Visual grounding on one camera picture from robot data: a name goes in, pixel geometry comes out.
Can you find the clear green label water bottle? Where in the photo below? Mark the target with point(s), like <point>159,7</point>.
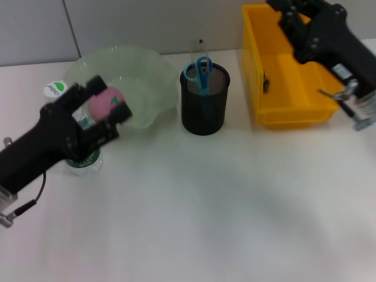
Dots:
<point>55,88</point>

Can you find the yellow plastic storage bin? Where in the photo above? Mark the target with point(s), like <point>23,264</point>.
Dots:
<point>279,97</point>

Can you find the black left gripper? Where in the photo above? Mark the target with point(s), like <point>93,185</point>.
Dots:
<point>44,147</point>

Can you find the pale green wavy fruit bowl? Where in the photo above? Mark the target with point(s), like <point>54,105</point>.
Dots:
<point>147,79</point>

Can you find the black mesh pen cup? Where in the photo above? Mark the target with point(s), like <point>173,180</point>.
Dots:
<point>202,117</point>

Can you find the clear plastic ruler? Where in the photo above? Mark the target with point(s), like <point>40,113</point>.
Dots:
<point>200,48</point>

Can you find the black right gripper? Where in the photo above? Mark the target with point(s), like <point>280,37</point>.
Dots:
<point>337,44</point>

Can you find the pink toy peach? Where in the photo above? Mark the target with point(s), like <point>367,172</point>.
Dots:
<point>102,107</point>

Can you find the blue capped scissors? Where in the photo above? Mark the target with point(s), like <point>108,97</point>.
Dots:
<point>204,76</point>

